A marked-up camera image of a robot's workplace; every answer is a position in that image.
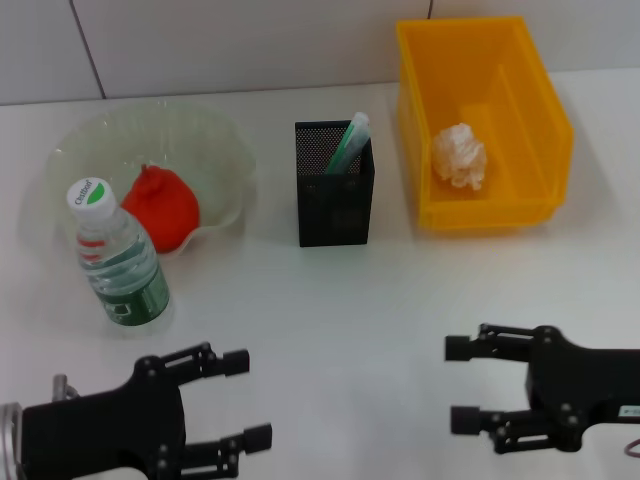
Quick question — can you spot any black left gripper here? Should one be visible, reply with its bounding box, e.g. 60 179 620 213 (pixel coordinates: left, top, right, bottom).
21 341 274 480

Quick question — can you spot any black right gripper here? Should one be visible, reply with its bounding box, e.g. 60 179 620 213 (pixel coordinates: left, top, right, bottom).
444 322 640 456

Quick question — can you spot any clear green-label water bottle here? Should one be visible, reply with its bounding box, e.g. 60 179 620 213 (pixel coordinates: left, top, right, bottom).
66 177 175 330

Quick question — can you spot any orange fruit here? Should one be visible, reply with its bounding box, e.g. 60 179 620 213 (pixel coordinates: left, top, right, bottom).
119 163 202 255

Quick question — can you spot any white paper ball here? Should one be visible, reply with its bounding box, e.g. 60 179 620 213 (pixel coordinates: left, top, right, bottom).
432 123 489 192

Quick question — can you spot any green utility knife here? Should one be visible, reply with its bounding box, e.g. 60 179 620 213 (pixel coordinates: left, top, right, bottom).
323 119 359 176

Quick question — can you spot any black mesh pen holder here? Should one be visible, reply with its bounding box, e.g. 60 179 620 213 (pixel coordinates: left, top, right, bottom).
293 118 376 248

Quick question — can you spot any green glass fruit plate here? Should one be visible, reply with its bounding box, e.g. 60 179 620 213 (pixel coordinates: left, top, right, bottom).
43 99 259 264

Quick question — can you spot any yellow plastic bin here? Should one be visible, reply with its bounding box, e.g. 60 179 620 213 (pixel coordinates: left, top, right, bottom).
396 15 575 232

